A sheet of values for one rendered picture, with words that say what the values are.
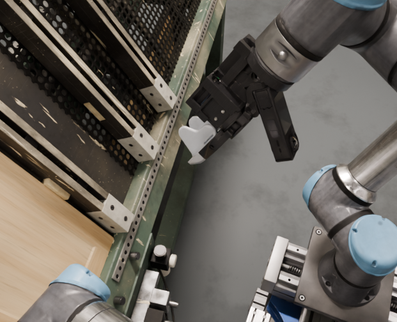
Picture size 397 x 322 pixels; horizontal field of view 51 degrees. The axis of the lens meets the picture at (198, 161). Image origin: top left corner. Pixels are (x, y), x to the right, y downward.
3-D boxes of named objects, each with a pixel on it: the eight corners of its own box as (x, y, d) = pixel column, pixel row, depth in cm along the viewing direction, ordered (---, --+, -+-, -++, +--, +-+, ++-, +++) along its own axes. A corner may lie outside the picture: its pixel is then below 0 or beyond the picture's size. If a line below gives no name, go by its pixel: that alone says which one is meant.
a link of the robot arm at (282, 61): (326, 52, 53) (314, 71, 46) (300, 76, 56) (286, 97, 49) (284, 9, 52) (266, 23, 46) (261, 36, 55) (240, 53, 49)
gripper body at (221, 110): (203, 87, 63) (255, 28, 55) (244, 127, 63) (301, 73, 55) (181, 106, 57) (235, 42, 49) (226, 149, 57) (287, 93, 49)
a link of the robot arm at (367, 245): (353, 296, 93) (374, 275, 82) (321, 245, 100) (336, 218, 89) (397, 275, 96) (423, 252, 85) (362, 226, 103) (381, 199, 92)
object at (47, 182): (61, 200, 115) (68, 200, 113) (39, 184, 109) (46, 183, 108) (65, 191, 116) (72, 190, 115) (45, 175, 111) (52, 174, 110)
